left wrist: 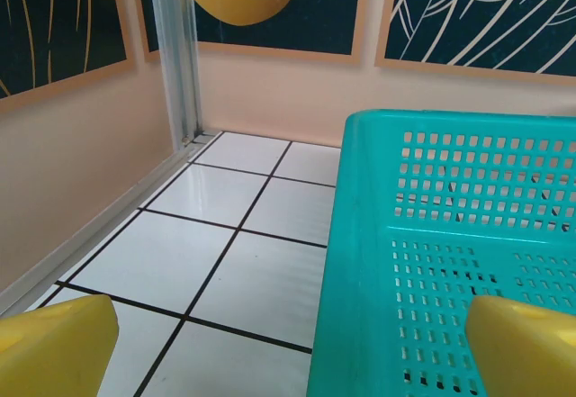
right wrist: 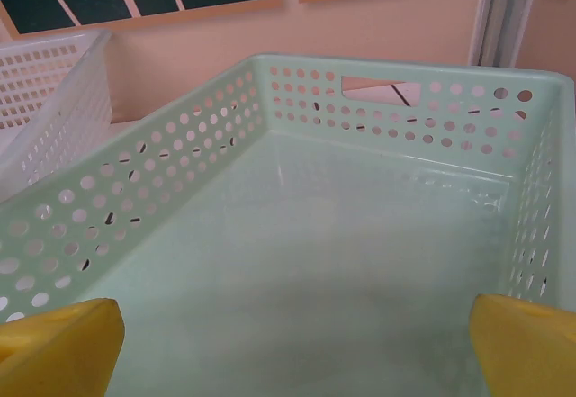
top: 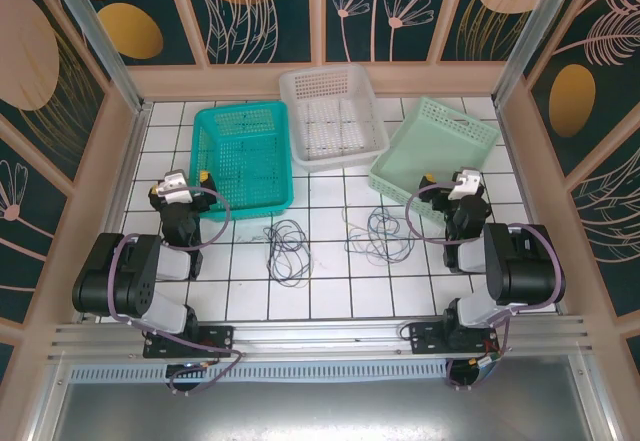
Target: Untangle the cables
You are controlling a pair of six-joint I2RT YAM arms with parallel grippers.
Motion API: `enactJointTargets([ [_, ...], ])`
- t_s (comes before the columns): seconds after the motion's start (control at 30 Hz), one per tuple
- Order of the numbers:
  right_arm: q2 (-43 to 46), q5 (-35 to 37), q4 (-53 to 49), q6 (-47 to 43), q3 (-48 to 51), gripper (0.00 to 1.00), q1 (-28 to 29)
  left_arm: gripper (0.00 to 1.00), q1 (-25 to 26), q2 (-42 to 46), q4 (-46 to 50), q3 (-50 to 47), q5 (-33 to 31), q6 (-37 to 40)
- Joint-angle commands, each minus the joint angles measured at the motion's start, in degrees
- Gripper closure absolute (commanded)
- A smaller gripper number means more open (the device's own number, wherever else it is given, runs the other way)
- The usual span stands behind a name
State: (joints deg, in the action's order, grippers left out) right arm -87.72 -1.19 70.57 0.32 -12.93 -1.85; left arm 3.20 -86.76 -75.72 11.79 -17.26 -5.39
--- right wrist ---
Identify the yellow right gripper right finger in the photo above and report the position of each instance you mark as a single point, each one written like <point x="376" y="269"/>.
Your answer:
<point x="526" y="352"/>

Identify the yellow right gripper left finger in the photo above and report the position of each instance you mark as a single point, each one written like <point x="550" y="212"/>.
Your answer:
<point x="58" y="352"/>

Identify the mint green perforated basket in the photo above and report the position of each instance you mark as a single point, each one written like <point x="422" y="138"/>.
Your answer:
<point x="315" y="257"/>

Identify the white plastic mesh basket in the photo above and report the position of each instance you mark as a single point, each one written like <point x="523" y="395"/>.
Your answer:
<point x="85" y="100"/>

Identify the aluminium frame post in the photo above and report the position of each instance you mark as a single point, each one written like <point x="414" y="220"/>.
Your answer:
<point x="501" y="14"/>

